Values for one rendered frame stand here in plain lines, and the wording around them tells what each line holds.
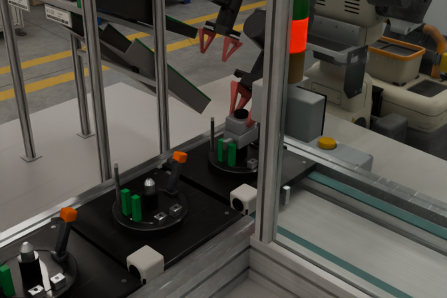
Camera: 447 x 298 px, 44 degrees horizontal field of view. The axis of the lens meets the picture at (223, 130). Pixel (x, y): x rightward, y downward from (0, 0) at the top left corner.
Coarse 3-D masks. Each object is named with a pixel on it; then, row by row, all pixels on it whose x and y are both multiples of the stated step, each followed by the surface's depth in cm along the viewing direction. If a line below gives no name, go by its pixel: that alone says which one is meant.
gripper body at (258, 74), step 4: (260, 56) 114; (256, 60) 115; (260, 60) 113; (256, 64) 114; (260, 64) 113; (252, 68) 115; (256, 68) 113; (260, 68) 113; (236, 72) 115; (240, 72) 114; (244, 72) 114; (252, 72) 114; (256, 72) 113; (260, 72) 112; (236, 76) 116; (240, 76) 115; (256, 76) 112; (260, 76) 111
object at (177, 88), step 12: (108, 24) 125; (108, 36) 126; (120, 36) 128; (108, 48) 128; (120, 48) 129; (132, 48) 117; (144, 48) 118; (132, 60) 118; (144, 60) 120; (144, 72) 125; (168, 72) 125; (168, 84) 126; (180, 84) 128; (192, 84) 131; (180, 96) 130; (192, 96) 132; (204, 96) 135; (192, 108) 137; (204, 108) 136
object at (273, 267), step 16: (256, 240) 98; (256, 256) 100; (272, 256) 97; (288, 256) 94; (256, 272) 102; (272, 272) 98; (288, 272) 96; (304, 272) 93; (320, 272) 91; (272, 288) 100; (288, 288) 97; (304, 288) 94; (320, 288) 92; (336, 288) 89; (352, 288) 88
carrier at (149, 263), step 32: (128, 192) 97; (160, 192) 106; (192, 192) 109; (96, 224) 100; (128, 224) 97; (160, 224) 96; (192, 224) 100; (224, 224) 100; (128, 256) 90; (160, 256) 90
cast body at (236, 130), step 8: (240, 112) 113; (248, 112) 113; (232, 120) 112; (240, 120) 112; (232, 128) 113; (240, 128) 112; (248, 128) 113; (256, 128) 116; (224, 136) 115; (232, 136) 113; (240, 136) 112; (248, 136) 114; (256, 136) 117; (224, 144) 113; (240, 144) 113
